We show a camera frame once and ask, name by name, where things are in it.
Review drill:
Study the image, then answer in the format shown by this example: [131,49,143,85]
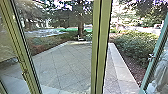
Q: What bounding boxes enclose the green door with lever handle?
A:
[138,18,168,94]

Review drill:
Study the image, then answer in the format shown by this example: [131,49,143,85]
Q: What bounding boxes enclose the low green ground shrubs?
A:
[26,31,79,56]

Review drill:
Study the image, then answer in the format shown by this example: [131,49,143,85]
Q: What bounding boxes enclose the large tree trunk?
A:
[76,13,86,39]

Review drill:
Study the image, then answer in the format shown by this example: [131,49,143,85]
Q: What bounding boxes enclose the green framed glass door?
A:
[0,0,113,94]

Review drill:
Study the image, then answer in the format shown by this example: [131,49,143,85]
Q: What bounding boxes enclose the trimmed green hedge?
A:
[111,31,160,66]

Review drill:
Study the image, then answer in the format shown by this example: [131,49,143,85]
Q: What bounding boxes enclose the grey outdoor bench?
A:
[76,34,88,42]

